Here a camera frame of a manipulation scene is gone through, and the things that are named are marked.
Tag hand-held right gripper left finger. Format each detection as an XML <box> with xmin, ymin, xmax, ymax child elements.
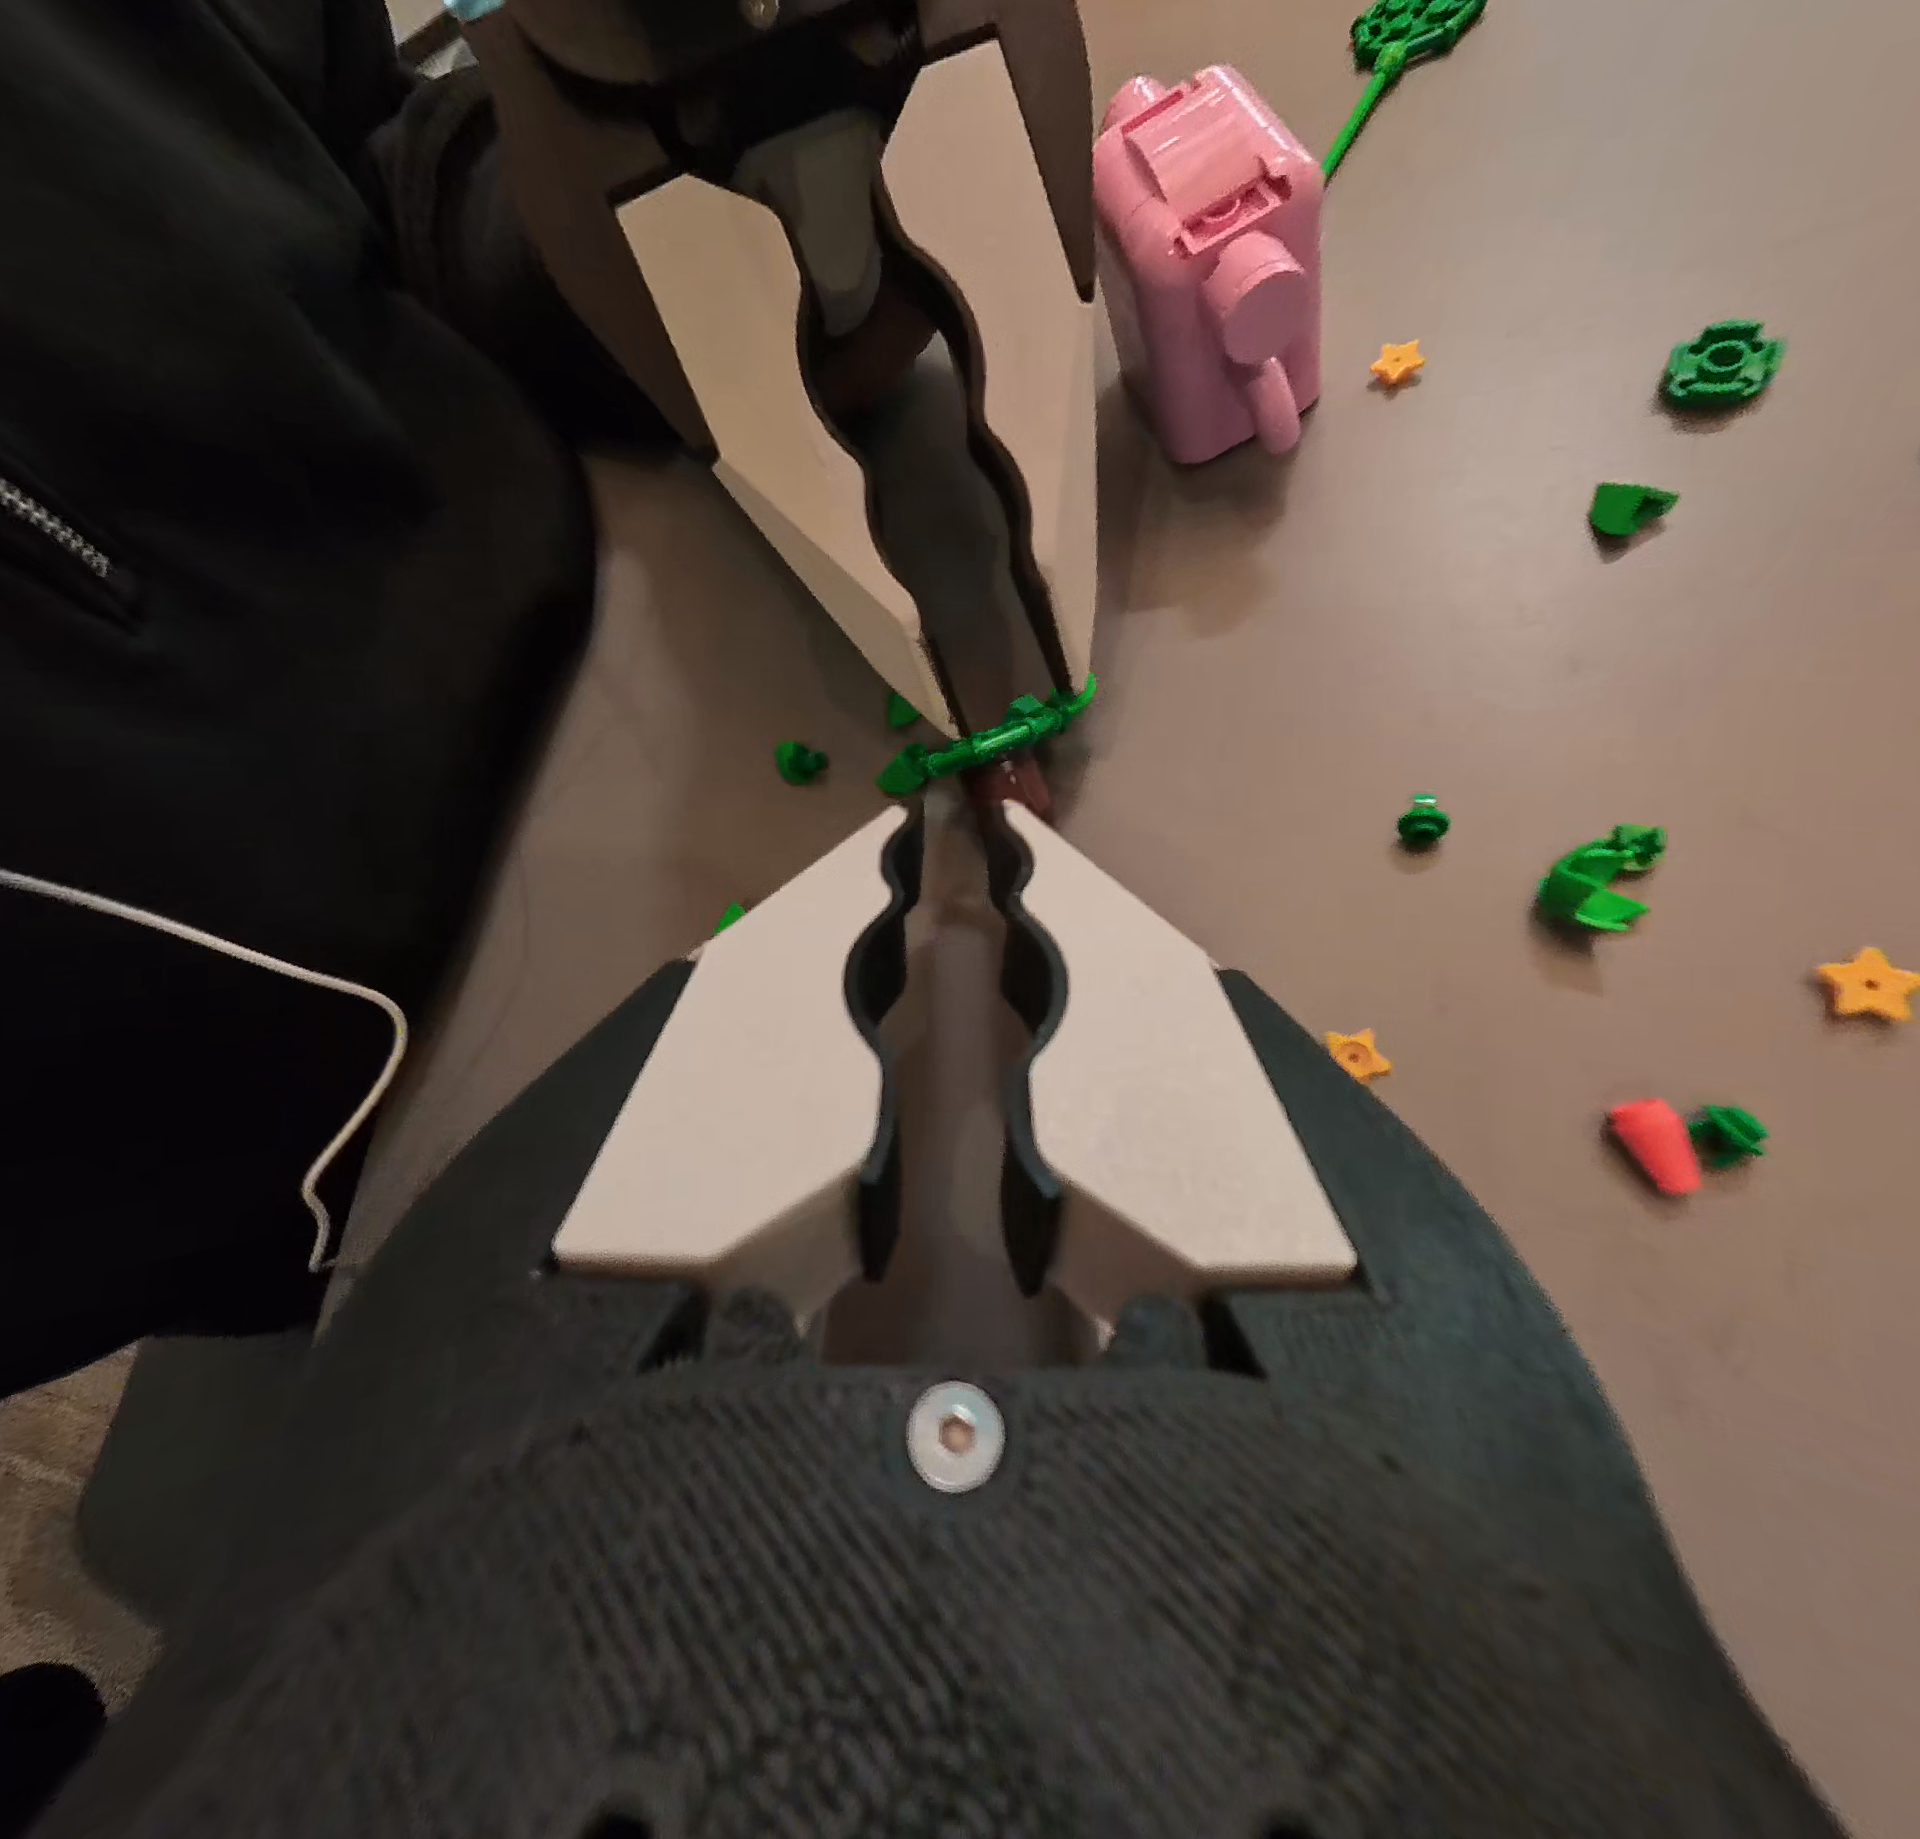
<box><xmin>549</xmin><ymin>804</ymin><xmax>925</xmax><ymax>1340</ymax></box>

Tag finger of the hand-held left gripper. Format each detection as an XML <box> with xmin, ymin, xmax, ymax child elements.
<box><xmin>614</xmin><ymin>168</ymin><xmax>963</xmax><ymax>743</ymax></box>
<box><xmin>873</xmin><ymin>31</ymin><xmax>1105</xmax><ymax>704</ymax></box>

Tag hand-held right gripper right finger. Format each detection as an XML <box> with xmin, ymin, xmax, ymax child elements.
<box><xmin>987</xmin><ymin>800</ymin><xmax>1361</xmax><ymax>1350</ymax></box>

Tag green web plant assembly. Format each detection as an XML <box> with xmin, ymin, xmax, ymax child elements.
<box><xmin>877</xmin><ymin>674</ymin><xmax>1102</xmax><ymax>824</ymax></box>

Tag person's left forearm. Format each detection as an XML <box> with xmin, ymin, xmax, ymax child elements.
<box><xmin>369</xmin><ymin>62</ymin><xmax>708</xmax><ymax>455</ymax></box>

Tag pink brick watering can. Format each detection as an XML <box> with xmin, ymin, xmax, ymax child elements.
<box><xmin>1092</xmin><ymin>63</ymin><xmax>1333</xmax><ymax>463</ymax></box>

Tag scattered green leaf pieces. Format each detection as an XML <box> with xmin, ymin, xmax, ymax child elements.
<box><xmin>716</xmin><ymin>740</ymin><xmax>832</xmax><ymax>939</ymax></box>

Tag green clawed plant brick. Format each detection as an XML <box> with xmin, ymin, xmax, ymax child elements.
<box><xmin>1533</xmin><ymin>824</ymin><xmax>1670</xmax><ymax>941</ymax></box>

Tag red cone brick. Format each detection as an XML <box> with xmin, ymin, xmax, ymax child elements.
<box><xmin>1604</xmin><ymin>1099</ymin><xmax>1707</xmax><ymax>1197</ymax></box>

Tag green flat stem piece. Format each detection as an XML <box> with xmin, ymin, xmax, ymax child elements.
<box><xmin>1319</xmin><ymin>0</ymin><xmax>1492</xmax><ymax>185</ymax></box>

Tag person's black jacket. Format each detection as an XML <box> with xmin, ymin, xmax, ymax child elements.
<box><xmin>0</xmin><ymin>0</ymin><xmax>604</xmax><ymax>1839</ymax></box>

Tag green round plate brick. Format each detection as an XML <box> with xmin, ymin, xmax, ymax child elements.
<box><xmin>1658</xmin><ymin>319</ymin><xmax>1787</xmax><ymax>413</ymax></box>

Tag white cable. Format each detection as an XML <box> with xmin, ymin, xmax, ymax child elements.
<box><xmin>0</xmin><ymin>867</ymin><xmax>411</xmax><ymax>1275</ymax></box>

